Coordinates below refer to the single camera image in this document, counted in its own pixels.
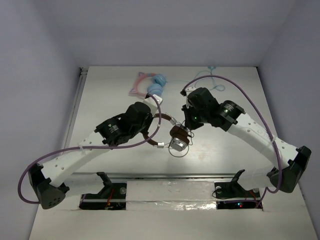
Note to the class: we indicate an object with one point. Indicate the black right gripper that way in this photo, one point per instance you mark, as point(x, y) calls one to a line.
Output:
point(188, 107)

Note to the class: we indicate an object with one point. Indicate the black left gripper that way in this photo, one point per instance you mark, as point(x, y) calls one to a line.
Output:
point(145, 119)

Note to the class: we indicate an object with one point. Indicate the brown silver headphones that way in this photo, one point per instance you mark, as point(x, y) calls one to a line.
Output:
point(179, 135)

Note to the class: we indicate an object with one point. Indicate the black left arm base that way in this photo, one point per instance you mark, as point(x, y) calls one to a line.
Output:
point(111, 197)

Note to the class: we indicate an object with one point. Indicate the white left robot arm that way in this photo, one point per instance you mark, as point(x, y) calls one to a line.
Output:
point(47, 175)

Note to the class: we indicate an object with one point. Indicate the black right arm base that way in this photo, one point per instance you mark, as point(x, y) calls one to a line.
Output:
point(231, 196)

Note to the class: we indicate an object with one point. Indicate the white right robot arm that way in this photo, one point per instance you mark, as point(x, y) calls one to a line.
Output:
point(288, 162)

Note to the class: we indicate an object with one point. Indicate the pink blue cat headphones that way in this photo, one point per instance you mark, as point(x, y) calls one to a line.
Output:
point(158, 82)

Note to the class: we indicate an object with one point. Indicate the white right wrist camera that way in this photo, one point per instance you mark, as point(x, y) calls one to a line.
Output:
point(186, 91)

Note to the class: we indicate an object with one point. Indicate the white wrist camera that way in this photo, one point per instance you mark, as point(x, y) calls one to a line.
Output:
point(153, 100)
point(186, 91)

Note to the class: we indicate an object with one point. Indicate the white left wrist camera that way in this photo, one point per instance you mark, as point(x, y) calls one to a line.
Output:
point(153, 100)

